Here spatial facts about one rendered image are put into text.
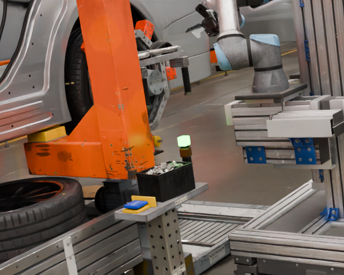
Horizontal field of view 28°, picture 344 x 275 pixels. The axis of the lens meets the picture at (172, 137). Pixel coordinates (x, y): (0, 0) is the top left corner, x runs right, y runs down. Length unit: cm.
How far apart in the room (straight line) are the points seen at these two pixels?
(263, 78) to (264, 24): 303
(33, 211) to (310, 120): 115
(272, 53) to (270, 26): 303
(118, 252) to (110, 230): 11
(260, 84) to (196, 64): 141
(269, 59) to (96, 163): 89
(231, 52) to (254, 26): 306
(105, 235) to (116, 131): 44
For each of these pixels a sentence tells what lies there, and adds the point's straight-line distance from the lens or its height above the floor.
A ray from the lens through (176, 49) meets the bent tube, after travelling 356.
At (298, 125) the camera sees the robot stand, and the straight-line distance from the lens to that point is 263.
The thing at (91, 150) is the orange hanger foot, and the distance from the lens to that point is 304.
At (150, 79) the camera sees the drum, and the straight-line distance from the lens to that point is 345.
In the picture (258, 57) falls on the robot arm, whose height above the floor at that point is 96.
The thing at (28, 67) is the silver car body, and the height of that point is 104.
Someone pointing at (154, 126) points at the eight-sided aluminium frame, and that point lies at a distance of 368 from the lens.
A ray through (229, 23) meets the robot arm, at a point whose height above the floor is 111.
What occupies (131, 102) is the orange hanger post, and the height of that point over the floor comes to 84.
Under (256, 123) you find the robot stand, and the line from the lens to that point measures 286.
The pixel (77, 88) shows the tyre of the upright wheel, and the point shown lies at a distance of 340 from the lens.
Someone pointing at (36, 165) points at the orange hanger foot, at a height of 57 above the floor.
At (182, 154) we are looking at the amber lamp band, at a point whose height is 59.
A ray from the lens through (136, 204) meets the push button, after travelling 271.
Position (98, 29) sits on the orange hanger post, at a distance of 288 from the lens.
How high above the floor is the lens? 122
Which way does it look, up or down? 11 degrees down
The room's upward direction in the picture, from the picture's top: 9 degrees counter-clockwise
